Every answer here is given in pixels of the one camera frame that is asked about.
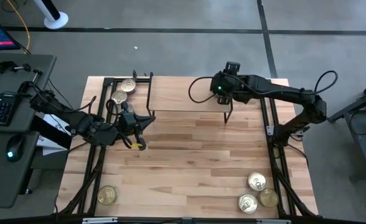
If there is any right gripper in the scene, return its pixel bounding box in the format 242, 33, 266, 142
210, 61, 249, 106

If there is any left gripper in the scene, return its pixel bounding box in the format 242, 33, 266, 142
117, 110, 157, 152

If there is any silver lid seafood can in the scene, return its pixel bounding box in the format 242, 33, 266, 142
247, 171, 268, 192
110, 90, 129, 105
120, 78, 138, 95
120, 101, 134, 113
237, 193, 258, 214

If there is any wooden shelf with black legs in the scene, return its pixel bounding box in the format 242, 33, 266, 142
146, 72, 234, 124

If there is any gold lid seafood can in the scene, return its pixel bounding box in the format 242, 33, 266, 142
96, 185, 119, 206
258, 187, 279, 208

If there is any black floor tape line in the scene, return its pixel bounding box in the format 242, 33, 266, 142
2, 26, 366, 35
256, 0, 279, 78

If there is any black desk clamp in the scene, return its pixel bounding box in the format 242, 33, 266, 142
0, 59, 32, 75
17, 68, 44, 94

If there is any black computer mouse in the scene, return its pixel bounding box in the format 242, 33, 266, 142
4, 134, 25, 163

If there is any white round stand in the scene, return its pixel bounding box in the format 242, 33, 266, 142
33, 0, 69, 30

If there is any grey desk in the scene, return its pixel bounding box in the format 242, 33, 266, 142
0, 53, 57, 209

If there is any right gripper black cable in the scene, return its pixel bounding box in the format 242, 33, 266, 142
187, 76, 222, 104

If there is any black aluminium table frame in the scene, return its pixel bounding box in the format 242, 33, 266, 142
57, 70, 316, 218

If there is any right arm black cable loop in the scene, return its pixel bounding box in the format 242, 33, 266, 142
313, 70, 339, 95

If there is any yellow cable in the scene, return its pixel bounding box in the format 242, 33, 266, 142
6, 0, 32, 54

